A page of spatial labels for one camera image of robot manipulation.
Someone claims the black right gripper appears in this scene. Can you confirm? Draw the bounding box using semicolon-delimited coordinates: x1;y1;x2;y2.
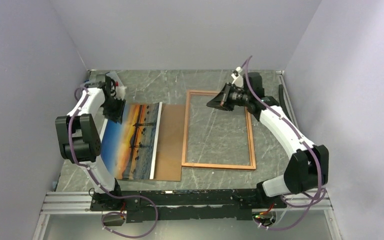
207;82;251;112

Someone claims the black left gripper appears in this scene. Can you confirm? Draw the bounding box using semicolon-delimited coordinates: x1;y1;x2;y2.
102;96;127;125

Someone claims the orange wooden picture frame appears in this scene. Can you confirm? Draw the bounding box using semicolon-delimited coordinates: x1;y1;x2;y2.
181;89;257;171

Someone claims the sunset landscape photo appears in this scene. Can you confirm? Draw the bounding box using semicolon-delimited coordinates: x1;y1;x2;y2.
100;102;163;180

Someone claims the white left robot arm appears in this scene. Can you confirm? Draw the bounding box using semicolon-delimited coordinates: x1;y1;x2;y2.
55;71;126;210

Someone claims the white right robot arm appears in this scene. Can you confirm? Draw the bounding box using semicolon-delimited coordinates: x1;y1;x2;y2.
206;70;329;208

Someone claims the clear plastic compartment box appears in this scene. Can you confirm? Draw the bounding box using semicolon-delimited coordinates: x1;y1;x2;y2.
88;70;121;83

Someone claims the brown cardboard backing board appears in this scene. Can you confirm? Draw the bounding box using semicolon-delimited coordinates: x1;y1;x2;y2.
154;104;186;182

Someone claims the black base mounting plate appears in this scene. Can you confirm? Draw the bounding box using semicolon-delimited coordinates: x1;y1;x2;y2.
90;188;286;223

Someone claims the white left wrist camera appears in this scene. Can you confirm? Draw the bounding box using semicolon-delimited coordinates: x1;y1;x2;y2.
111;78;126;100

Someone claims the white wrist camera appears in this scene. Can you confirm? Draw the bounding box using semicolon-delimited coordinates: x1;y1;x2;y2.
231;66;244;88
111;78;126;100

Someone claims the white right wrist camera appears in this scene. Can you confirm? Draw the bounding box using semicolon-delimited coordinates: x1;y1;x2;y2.
231;66;244;88

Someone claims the black foam hose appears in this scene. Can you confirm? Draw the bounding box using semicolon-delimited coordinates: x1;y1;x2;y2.
278;84;294;122

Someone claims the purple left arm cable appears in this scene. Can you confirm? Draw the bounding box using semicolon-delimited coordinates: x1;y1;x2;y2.
66;86;160;240

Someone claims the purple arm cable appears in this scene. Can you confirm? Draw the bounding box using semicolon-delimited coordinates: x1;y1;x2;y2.
66;86;160;240
240;55;328;232

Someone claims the aluminium rail frame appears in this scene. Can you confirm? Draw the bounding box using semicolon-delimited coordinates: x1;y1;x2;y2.
34;70;341;240

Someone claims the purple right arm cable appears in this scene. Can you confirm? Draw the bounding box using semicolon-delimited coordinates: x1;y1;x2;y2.
240;55;328;232

